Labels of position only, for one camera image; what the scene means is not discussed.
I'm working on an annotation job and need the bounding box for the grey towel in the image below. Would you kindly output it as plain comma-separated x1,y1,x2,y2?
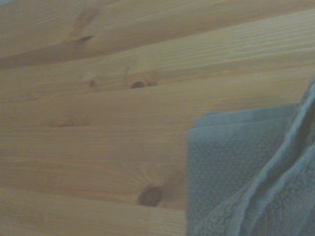
186,78,315,236

